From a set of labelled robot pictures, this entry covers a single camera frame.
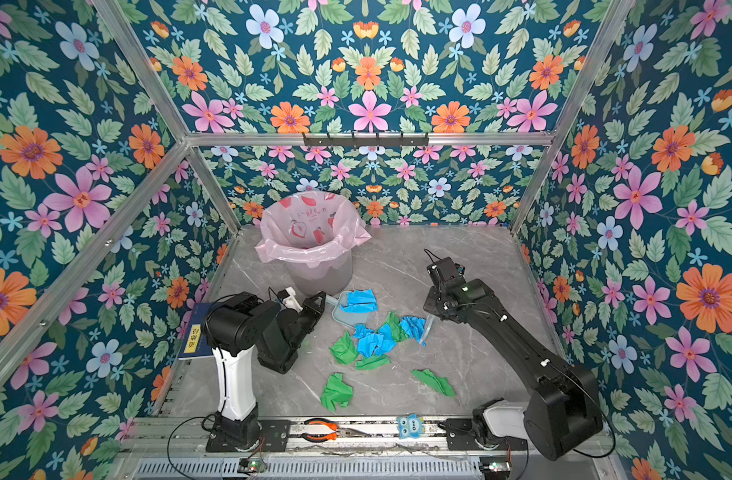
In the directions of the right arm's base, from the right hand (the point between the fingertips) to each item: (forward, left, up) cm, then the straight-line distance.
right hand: (433, 303), depth 83 cm
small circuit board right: (-37, -13, -15) cm, 42 cm away
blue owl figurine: (-28, +7, -12) cm, 31 cm away
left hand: (+9, +31, -4) cm, 33 cm away
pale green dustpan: (+3, +27, -13) cm, 30 cm away
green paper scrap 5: (-18, -1, -12) cm, 22 cm away
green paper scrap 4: (-3, +10, -12) cm, 16 cm away
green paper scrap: (-8, +26, -13) cm, 30 cm away
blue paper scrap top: (+8, +22, -11) cm, 26 cm away
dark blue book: (-6, +71, -12) cm, 72 cm away
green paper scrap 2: (-20, +27, -13) cm, 36 cm away
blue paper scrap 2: (-2, +5, -11) cm, 12 cm away
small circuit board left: (-36, +46, -13) cm, 60 cm away
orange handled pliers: (-29, +26, -12) cm, 41 cm away
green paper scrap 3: (-12, +17, -12) cm, 24 cm away
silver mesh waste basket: (+13, +33, -5) cm, 35 cm away
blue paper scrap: (-6, +15, -12) cm, 20 cm away
